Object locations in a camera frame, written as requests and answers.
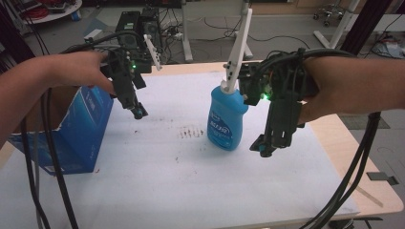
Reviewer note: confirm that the white desk leg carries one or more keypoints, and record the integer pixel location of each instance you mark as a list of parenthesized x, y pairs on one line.
[(337, 27)]

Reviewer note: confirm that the white power strip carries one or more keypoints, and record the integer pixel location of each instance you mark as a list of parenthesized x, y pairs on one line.
[(174, 32)]

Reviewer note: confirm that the white foam mat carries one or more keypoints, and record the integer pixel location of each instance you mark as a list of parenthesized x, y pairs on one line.
[(178, 178)]

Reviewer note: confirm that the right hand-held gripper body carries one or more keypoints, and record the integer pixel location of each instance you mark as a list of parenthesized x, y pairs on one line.
[(283, 86)]

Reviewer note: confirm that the blue cardboard box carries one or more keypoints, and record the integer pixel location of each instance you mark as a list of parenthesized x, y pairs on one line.
[(74, 130)]

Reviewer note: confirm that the blue plastic bottle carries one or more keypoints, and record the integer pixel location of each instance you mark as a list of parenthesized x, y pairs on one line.
[(226, 117)]

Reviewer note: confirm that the office chair base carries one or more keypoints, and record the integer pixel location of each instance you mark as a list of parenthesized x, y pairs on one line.
[(328, 12)]

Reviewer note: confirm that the person's right hand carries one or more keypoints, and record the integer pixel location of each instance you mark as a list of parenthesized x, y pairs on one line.
[(316, 95)]

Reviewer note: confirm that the round white table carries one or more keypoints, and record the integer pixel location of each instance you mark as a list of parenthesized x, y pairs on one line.
[(57, 12)]

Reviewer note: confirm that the white desk frame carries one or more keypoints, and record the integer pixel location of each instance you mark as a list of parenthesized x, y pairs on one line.
[(187, 35)]

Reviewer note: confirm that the black computer tower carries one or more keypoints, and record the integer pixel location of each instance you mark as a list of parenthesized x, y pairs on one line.
[(135, 30)]

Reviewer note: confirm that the dark curtain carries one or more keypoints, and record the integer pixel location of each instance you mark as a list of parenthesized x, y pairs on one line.
[(366, 25)]

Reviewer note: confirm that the black tape piece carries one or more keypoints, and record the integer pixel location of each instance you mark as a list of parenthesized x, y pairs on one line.
[(382, 177)]

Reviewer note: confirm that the person's left hand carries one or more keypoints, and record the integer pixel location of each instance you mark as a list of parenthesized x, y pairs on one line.
[(79, 70)]

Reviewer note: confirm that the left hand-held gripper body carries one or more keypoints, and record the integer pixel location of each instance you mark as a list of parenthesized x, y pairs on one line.
[(122, 74)]

